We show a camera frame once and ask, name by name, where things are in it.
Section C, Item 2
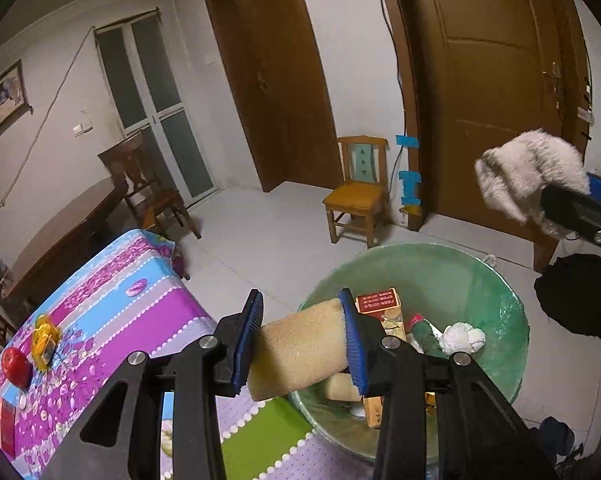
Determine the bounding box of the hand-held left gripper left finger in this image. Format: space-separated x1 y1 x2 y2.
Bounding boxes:
40 288 265 480

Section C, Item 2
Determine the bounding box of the small light wooden chair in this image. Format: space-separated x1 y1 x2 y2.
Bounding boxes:
323 135 390 250

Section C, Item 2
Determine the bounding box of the frosted glass door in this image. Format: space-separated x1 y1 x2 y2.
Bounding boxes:
94 7 218 208

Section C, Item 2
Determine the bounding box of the dark wooden table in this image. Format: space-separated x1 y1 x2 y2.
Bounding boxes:
0 178 128 328

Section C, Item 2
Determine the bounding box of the red apple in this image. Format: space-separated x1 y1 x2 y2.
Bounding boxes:
1 347 34 390

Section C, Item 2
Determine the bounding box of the dark blue cloth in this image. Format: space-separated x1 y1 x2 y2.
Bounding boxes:
537 416 578 466

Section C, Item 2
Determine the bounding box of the dark green wrapper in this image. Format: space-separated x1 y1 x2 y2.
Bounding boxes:
405 312 448 360

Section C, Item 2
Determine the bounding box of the framed wall picture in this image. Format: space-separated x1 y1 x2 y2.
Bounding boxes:
0 59 28 151

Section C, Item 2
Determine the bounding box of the green plastic basin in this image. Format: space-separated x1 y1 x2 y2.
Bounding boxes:
288 242 531 466

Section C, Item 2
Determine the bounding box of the fluffy white cloth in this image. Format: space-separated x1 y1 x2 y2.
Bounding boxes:
474 129 588 238

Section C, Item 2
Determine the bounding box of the red carton box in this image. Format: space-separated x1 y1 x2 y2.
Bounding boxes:
0 399 17 461

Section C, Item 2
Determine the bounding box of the brown wooden door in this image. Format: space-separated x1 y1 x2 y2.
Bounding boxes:
370 0 593 271
199 0 343 193

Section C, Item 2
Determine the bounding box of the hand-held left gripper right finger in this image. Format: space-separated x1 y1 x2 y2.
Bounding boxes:
339 287 556 480

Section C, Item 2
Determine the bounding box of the thin wall rope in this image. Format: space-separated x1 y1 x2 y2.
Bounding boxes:
0 27 96 208

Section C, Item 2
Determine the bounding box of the beige sponge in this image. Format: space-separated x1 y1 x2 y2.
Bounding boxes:
325 372 363 403
246 297 353 403

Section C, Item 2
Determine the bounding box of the white tissue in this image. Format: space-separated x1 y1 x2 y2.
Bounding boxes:
439 321 486 357

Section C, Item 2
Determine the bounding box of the yellow snack bag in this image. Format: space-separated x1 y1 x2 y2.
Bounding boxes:
31 314 61 372

